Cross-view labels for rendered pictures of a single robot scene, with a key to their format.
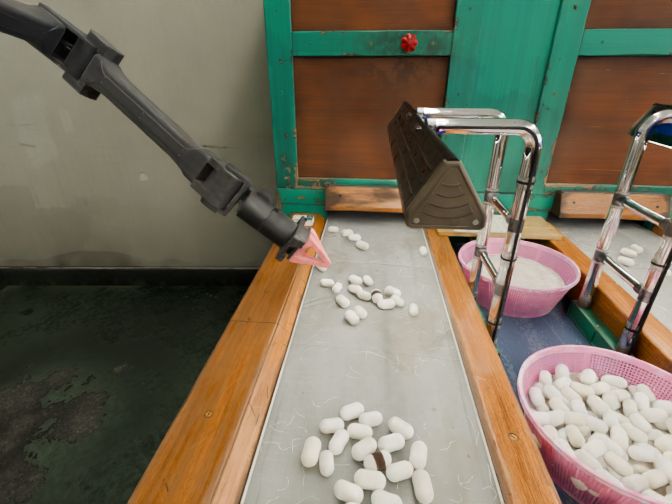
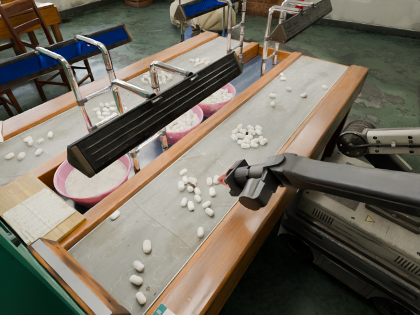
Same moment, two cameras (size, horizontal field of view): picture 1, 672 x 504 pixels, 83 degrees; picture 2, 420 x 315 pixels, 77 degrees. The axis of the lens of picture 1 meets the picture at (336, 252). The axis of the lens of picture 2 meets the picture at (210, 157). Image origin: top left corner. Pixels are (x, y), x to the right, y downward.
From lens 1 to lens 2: 1.23 m
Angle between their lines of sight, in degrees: 105
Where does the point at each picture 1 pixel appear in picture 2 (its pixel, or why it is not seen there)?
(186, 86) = not seen: outside the picture
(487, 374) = (195, 134)
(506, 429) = (209, 123)
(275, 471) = (274, 144)
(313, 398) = (254, 157)
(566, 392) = (174, 129)
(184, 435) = (302, 154)
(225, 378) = not seen: hidden behind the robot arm
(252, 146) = not seen: outside the picture
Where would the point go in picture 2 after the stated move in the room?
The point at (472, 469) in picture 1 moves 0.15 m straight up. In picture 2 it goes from (223, 127) to (224, 97)
